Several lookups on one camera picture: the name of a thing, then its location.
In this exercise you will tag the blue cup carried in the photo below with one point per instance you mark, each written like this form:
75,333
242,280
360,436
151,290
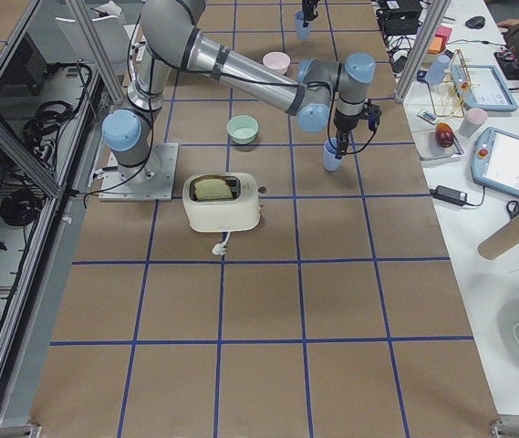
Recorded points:
302,27

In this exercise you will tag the pink bowl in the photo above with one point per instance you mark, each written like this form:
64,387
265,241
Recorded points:
277,61

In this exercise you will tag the blue cup standing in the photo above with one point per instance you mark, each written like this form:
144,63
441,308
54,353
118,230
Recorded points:
331,161

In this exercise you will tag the green bowl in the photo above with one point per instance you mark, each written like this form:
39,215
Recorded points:
242,129

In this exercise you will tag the blue cup on rack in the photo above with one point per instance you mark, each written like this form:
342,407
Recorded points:
437,70

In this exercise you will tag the metal tray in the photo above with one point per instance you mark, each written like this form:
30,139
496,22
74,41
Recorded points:
430,151

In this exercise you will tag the red apple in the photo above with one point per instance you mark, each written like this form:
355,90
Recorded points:
444,135

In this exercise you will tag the pink cup on table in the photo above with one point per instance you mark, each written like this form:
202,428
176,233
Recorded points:
473,119

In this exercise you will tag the teach pendant far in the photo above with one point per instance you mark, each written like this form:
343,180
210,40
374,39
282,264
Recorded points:
482,87

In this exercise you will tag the teach pendant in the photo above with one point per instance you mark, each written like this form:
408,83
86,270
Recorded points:
495,161
482,87

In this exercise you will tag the white toaster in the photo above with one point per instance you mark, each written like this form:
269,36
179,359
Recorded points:
241,213

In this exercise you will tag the bread slice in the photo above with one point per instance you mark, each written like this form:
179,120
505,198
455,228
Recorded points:
212,189

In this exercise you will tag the black power adapter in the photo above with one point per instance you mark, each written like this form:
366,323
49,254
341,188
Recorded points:
449,195

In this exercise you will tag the teach pendant near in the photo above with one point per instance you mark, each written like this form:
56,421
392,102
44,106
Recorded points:
495,161

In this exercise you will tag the cardboard tube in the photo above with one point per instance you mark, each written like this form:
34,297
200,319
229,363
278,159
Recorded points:
501,241

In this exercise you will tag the gold wire rack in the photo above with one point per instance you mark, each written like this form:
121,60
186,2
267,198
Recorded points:
447,98

